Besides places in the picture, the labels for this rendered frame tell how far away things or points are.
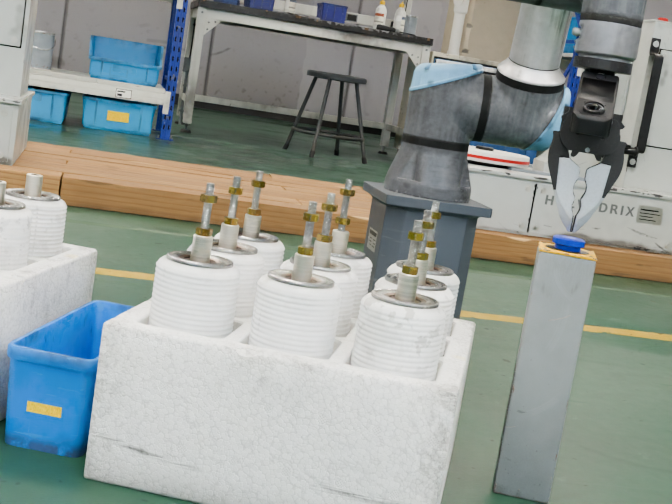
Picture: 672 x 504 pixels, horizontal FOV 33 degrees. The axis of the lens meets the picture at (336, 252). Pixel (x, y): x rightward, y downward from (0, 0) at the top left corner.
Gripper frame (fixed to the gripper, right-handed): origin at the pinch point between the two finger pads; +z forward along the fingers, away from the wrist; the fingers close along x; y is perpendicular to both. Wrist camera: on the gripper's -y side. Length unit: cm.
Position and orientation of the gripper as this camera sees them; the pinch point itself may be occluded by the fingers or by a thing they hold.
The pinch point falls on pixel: (573, 222)
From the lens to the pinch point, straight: 142.8
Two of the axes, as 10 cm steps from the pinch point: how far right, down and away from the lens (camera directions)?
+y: 1.7, -1.3, 9.8
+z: -1.6, 9.8, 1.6
